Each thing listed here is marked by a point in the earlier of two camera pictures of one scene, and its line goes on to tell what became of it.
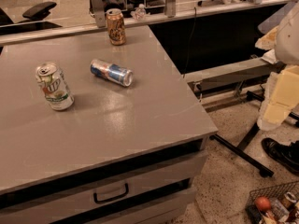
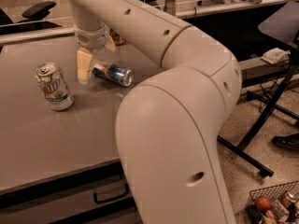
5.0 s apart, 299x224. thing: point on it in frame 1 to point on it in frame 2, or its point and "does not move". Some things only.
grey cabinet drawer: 106,191 does not move
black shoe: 286,155 to 291,141
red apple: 263,203 does not move
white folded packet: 270,56 does not move
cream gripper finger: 268,41 to 93,39
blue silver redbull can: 111,72 does not move
